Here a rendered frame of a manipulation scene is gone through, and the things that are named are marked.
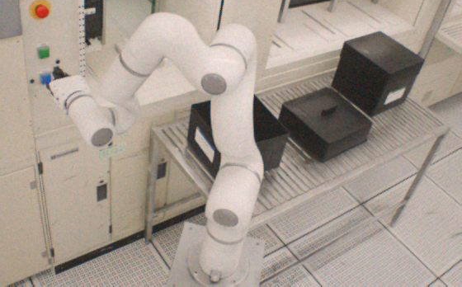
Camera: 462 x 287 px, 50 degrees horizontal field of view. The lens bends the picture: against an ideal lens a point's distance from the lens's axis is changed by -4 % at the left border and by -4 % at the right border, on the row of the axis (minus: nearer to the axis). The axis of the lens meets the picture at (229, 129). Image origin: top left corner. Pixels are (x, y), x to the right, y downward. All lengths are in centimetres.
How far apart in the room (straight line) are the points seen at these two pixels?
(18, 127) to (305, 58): 136
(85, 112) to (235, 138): 41
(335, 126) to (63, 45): 110
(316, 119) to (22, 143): 114
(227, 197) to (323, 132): 87
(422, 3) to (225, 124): 210
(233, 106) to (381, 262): 185
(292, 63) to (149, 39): 138
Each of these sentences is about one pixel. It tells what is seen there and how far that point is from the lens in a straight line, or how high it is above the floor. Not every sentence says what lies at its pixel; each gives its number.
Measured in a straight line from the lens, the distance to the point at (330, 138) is 203.
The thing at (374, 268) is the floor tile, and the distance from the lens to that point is 281.
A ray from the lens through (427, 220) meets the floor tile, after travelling 320.
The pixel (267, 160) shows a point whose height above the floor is 82.
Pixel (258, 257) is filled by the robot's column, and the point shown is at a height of 76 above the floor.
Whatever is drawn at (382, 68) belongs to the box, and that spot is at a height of 101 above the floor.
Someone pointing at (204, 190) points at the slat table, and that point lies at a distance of 183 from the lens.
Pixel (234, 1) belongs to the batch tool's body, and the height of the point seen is 128.
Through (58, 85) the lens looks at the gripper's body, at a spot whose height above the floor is 122.
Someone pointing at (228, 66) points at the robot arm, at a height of 154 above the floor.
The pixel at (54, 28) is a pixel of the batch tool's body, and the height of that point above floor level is 127.
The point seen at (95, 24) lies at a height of 101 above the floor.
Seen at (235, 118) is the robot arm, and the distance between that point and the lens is 116.
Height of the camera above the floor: 210
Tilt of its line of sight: 40 degrees down
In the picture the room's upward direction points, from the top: 12 degrees clockwise
